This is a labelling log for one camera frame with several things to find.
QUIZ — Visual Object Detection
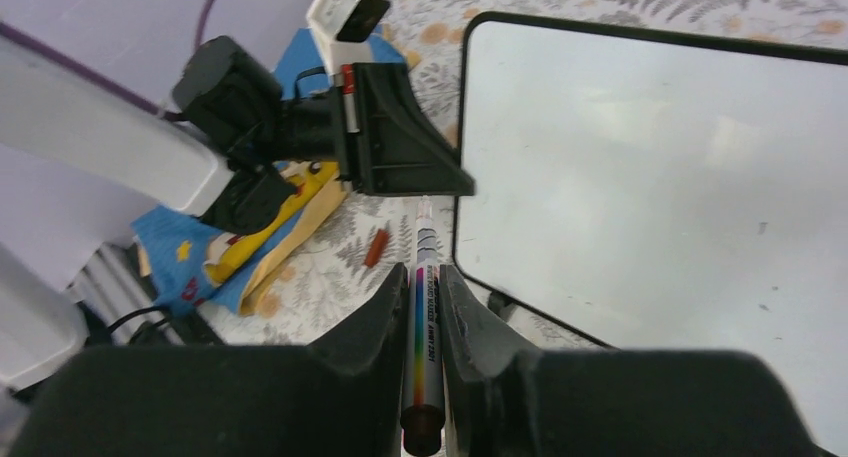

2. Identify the black framed whiteboard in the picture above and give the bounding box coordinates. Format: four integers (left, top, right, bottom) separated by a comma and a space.
452, 12, 847, 455

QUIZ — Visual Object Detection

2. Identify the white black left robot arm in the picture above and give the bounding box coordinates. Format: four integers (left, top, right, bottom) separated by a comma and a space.
1, 26, 475, 315

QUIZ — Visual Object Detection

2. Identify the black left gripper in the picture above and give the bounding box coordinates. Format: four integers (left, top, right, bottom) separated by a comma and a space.
271, 63, 475, 197

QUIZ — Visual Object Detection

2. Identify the blue cartoon cloth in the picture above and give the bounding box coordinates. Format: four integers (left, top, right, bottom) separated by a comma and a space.
131, 28, 407, 317

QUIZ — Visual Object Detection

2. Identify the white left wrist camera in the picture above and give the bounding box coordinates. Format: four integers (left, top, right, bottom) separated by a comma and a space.
306, 0, 391, 76

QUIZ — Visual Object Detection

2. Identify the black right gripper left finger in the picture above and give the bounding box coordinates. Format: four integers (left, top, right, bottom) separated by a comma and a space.
10, 264, 408, 456

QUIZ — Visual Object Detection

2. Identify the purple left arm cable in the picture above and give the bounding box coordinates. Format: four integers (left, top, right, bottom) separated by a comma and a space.
0, 0, 233, 121

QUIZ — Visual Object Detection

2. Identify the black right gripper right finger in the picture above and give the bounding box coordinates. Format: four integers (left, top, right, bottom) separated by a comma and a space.
439, 265, 820, 456

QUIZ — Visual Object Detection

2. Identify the brown marker cap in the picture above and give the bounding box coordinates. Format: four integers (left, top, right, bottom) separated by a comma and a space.
363, 228, 390, 268

